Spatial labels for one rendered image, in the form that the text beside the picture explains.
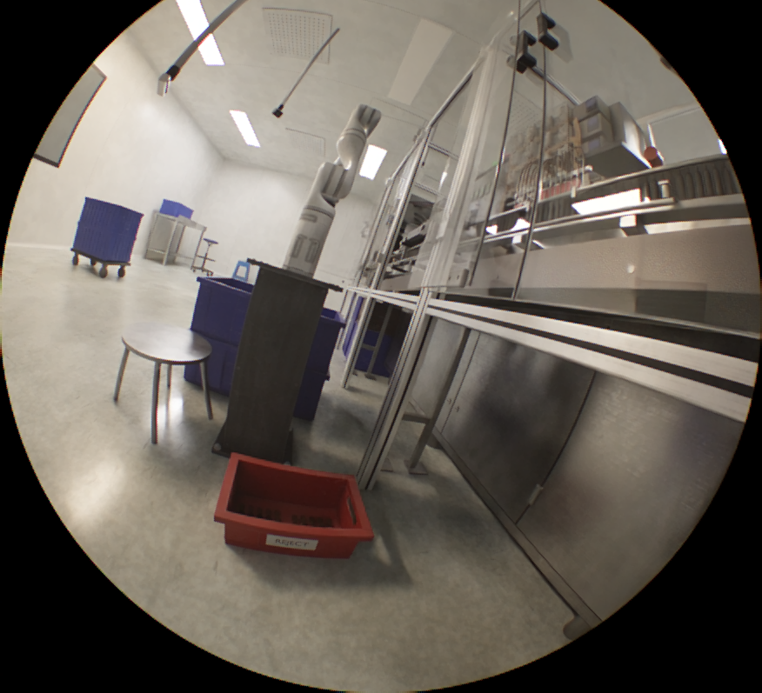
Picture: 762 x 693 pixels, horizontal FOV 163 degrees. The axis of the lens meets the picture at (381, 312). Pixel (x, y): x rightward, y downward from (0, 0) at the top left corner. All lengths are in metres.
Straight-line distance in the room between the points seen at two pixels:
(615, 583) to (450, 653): 0.32
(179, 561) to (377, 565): 0.41
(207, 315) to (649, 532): 1.36
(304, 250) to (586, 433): 0.79
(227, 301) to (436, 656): 1.16
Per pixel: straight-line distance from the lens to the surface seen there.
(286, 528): 0.54
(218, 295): 1.05
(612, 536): 0.64
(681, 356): 0.25
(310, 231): 0.71
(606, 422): 0.62
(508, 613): 0.76
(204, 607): 0.58
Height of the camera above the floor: 0.55
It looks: 2 degrees down
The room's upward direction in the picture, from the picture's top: 18 degrees clockwise
